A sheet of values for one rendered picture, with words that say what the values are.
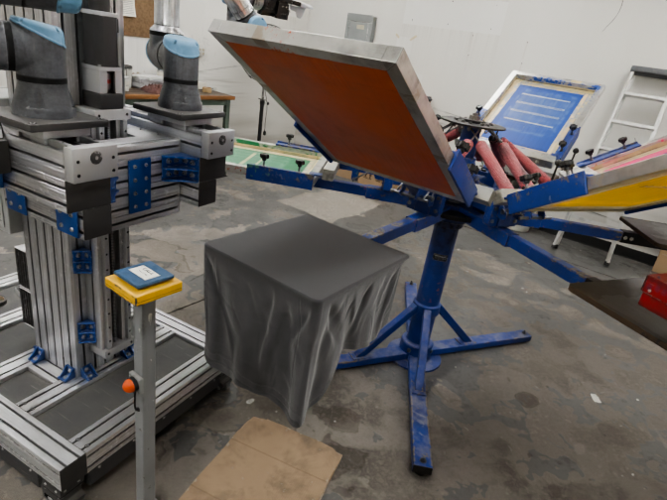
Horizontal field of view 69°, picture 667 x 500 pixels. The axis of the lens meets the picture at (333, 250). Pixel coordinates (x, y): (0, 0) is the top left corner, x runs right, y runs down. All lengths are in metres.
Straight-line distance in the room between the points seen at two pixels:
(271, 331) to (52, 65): 0.89
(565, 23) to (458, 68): 1.14
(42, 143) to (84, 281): 0.65
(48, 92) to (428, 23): 5.17
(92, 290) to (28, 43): 0.87
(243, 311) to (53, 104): 0.74
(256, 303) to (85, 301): 0.81
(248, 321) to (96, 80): 0.87
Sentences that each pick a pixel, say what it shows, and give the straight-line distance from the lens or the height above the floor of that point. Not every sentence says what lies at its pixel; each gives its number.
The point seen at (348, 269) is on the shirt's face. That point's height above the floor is 0.95.
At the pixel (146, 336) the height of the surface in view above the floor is 0.80.
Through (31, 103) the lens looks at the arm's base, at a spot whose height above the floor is 1.29.
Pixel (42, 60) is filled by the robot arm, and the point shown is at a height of 1.40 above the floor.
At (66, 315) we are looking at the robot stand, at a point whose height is 0.49.
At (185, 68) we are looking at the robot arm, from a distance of 1.79.
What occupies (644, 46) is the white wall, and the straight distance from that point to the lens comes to 5.56.
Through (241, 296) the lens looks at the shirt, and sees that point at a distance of 1.42.
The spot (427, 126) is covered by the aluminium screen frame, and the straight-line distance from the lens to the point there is 1.26.
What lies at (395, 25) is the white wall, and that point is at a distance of 6.41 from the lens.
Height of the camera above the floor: 1.54
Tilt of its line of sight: 23 degrees down
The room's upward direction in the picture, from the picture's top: 9 degrees clockwise
